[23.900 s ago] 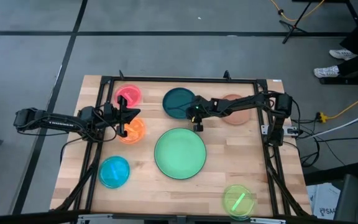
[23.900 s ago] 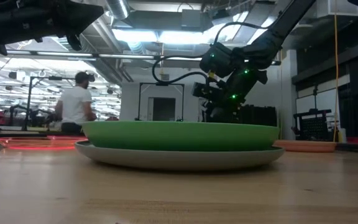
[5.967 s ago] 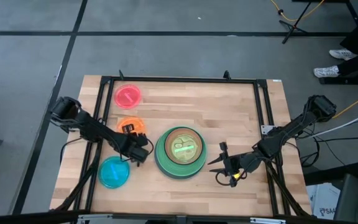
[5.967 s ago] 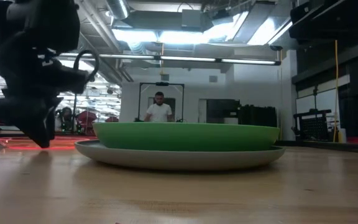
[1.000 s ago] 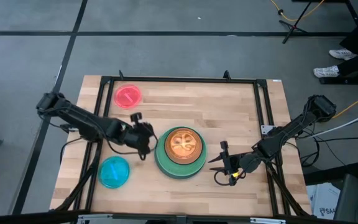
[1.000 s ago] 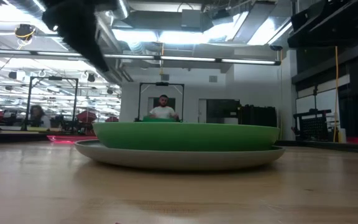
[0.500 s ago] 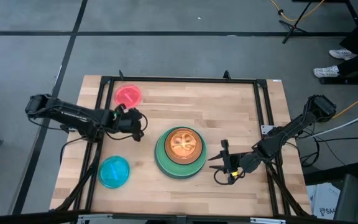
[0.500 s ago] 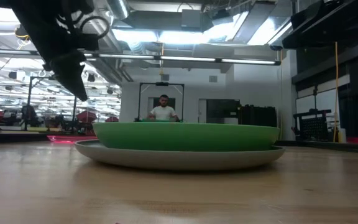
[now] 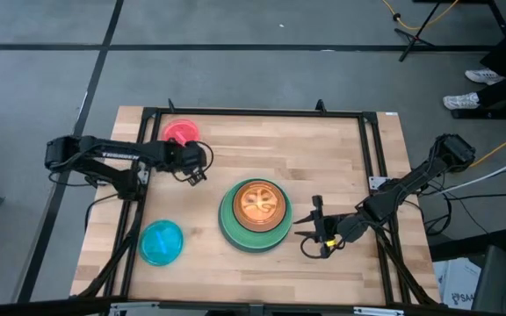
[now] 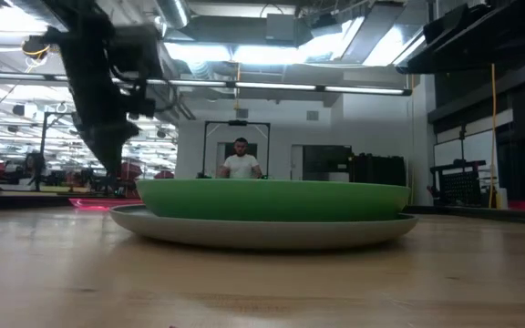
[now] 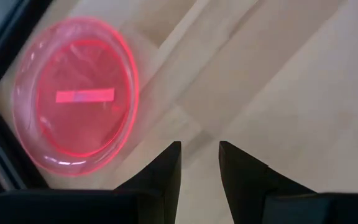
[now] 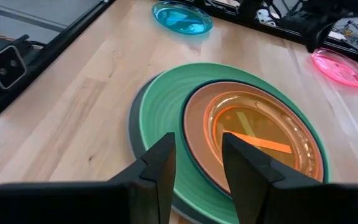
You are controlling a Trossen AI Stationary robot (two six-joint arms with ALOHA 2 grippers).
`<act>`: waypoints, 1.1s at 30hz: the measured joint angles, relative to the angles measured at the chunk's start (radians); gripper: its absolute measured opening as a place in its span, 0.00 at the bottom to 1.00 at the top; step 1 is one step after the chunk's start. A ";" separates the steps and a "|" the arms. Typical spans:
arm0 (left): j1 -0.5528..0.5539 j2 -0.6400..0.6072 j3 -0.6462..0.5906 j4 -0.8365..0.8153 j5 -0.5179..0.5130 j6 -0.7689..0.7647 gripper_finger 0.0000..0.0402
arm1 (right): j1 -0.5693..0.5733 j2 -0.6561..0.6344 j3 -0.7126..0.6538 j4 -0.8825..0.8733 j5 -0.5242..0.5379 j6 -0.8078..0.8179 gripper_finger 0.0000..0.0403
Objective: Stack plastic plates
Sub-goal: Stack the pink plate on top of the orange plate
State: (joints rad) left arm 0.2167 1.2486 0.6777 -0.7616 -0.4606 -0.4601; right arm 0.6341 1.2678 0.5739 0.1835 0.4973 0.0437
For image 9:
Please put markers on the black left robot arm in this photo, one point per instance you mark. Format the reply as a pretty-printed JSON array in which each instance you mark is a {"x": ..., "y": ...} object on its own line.
[{"x": 103, "y": 153}]

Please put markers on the silver metal bracket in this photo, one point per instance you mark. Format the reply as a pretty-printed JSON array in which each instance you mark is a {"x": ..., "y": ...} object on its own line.
[{"x": 378, "y": 182}]

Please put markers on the dark grey cabinet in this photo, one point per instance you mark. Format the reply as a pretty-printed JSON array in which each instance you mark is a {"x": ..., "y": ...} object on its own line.
[{"x": 499, "y": 281}]

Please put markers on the orange plastic plate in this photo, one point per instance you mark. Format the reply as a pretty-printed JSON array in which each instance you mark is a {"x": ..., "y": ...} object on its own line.
[{"x": 259, "y": 205}]

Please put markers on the person's white shoe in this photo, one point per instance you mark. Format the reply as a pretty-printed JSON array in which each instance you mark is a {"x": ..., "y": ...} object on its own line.
[
  {"x": 483, "y": 76},
  {"x": 460, "y": 101}
]

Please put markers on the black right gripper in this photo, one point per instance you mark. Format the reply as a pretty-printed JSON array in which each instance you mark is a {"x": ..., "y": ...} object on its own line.
[{"x": 325, "y": 228}]

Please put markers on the green plastic plate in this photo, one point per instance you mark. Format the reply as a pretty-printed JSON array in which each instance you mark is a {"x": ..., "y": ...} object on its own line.
[
  {"x": 253, "y": 250},
  {"x": 231, "y": 219}
]

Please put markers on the cyan transparent plastic plate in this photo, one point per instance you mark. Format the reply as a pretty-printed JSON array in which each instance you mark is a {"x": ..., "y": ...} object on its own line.
[{"x": 161, "y": 242}]

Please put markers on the black table frame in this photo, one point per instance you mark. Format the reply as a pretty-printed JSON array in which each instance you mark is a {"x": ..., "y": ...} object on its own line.
[{"x": 367, "y": 153}]

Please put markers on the black floor bar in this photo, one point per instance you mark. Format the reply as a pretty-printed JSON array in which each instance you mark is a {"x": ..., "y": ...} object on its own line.
[{"x": 490, "y": 113}]

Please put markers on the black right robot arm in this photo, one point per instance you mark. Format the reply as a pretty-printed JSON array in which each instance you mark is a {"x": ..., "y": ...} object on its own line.
[{"x": 411, "y": 184}]

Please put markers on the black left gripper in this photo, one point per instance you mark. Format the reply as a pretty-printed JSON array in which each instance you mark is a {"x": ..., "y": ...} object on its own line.
[{"x": 189, "y": 155}]

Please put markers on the black tripod stand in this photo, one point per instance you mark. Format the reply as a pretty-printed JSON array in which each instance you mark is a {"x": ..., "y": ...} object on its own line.
[{"x": 415, "y": 37}]

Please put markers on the white cardboard box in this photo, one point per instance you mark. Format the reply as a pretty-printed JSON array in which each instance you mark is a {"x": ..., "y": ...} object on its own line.
[{"x": 459, "y": 283}]

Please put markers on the red transparent plastic plate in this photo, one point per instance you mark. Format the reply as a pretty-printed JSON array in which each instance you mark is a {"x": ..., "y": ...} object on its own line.
[{"x": 178, "y": 129}]

